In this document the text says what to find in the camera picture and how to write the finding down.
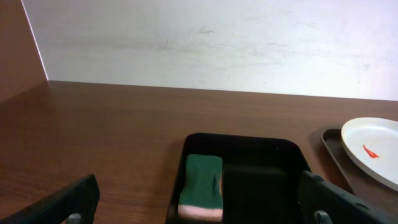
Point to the green and pink sponge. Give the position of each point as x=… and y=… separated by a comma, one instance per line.
x=201, y=197

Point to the white plate with ketchup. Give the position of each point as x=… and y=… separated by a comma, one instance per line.
x=371, y=143

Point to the brown serving tray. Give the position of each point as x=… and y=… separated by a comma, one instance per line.
x=357, y=181

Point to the black plastic tray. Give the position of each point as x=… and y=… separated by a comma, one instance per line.
x=260, y=177

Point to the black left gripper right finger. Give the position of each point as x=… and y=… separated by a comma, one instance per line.
x=323, y=202

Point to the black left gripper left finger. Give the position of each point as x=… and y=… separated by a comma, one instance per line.
x=75, y=203

